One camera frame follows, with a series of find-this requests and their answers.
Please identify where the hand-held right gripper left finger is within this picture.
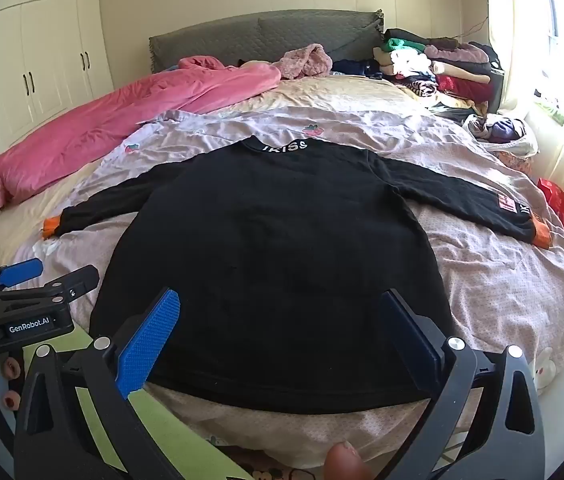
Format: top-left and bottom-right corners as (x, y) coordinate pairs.
(14, 287), (197, 480)

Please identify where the black t-shirt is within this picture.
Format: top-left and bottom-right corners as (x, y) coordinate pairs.
(43, 135), (553, 416)

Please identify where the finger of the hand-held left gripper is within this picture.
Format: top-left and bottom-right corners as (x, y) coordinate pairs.
(0, 257), (45, 293)
(0, 265), (100, 311)

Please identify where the person's right hand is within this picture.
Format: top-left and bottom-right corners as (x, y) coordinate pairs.
(323, 441), (370, 480)

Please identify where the pale curtain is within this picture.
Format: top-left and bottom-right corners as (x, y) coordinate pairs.
(482, 0), (564, 196)

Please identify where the pile of folded clothes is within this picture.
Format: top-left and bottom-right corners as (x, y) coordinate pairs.
(373, 27), (505, 111)

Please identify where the navy garment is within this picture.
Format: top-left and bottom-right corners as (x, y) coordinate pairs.
(332, 58), (383, 79)

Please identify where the lilac printed bed cover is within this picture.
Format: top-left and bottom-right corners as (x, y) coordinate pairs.
(26, 105), (564, 466)

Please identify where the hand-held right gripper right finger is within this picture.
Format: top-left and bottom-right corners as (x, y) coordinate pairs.
(381, 287), (548, 480)

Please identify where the grey padded headboard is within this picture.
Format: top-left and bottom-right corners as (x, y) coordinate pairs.
(149, 10), (385, 73)

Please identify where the white wardrobe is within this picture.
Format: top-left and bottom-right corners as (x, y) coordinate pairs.
(0, 0), (115, 161)

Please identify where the plastic bag of clothes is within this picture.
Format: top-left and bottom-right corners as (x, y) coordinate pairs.
(463, 112), (540, 156)

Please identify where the beige bed sheet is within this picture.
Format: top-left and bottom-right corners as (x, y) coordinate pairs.
(0, 74), (443, 281)

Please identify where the pink fluffy garment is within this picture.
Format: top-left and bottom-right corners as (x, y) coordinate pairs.
(272, 43), (333, 81)

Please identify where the red bag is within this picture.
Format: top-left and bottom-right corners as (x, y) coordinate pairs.
(537, 177), (564, 233)

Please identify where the pink duvet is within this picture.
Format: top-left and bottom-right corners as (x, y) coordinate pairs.
(0, 56), (283, 211)

